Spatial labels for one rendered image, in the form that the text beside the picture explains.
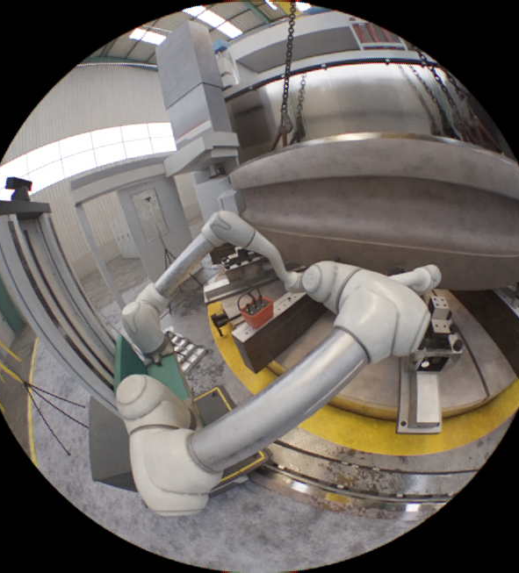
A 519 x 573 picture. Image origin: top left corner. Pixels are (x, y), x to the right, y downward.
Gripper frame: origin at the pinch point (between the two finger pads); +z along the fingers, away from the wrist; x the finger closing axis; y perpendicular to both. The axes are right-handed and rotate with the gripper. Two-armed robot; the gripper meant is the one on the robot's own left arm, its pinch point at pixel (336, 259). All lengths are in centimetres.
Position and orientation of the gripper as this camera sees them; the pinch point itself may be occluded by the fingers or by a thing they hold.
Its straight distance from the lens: 133.9
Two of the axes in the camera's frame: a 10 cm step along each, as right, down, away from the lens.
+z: 6.6, -5.0, 5.6
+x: -7.2, -2.1, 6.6
